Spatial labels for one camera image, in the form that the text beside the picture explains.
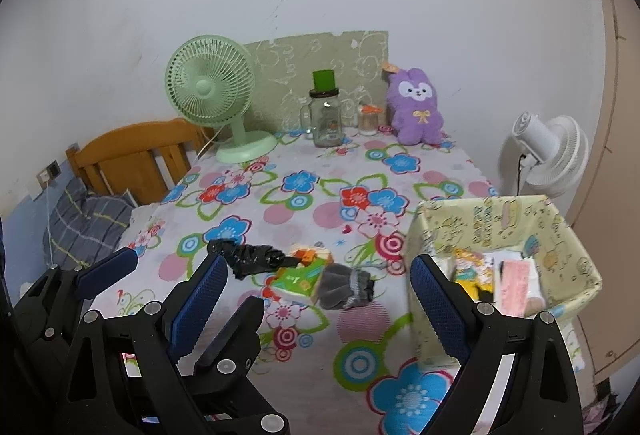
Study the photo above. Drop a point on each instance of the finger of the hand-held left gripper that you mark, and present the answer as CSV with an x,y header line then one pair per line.
x,y
110,265
235,330

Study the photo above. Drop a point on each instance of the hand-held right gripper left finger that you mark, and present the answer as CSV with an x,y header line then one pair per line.
x,y
195,310

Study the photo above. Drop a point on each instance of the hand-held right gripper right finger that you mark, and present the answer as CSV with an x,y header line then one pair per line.
x,y
440,310

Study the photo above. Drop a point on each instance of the yellow soft packet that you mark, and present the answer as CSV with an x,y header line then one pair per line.
x,y
470,276

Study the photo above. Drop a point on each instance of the black plastic bag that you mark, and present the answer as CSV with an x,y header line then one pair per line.
x,y
250,260

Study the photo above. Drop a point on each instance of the green tissue packet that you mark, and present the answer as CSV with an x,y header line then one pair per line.
x,y
300,280

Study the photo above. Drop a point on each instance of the pink tissue packet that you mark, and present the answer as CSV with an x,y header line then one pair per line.
x,y
520,287

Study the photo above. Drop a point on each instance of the grey sock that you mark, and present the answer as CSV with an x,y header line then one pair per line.
x,y
347,290

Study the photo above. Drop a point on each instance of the small orange white packet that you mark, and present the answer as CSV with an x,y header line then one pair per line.
x,y
307,255

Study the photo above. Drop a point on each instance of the yellow printed box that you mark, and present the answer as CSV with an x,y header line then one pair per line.
x,y
500,220

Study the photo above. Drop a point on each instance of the grey plaid pillow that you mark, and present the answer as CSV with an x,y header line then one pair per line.
x,y
85,225

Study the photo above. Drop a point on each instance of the floral printed tablecloth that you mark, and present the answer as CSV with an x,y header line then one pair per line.
x,y
325,195

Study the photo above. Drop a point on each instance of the white standing fan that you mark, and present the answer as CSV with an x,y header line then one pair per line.
x,y
555,155

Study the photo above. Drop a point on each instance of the green desk fan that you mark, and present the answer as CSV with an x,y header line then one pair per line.
x,y
207,90

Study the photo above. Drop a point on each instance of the small jar with orange lid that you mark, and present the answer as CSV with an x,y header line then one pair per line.
x,y
367,120

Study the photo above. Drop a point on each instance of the purple plush rabbit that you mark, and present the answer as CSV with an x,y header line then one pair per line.
x,y
415,105

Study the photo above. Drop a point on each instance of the small clear glass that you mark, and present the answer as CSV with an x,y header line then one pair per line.
x,y
305,120

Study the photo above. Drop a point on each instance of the glass jar with green lid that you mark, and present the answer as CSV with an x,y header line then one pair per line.
x,y
326,120

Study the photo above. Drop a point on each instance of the beige door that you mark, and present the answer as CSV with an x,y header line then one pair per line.
x,y
620,165

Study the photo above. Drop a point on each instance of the green printed board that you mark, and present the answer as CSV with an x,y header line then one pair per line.
x,y
300,65

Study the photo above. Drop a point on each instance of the wall socket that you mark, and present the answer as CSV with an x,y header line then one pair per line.
x,y
49,172

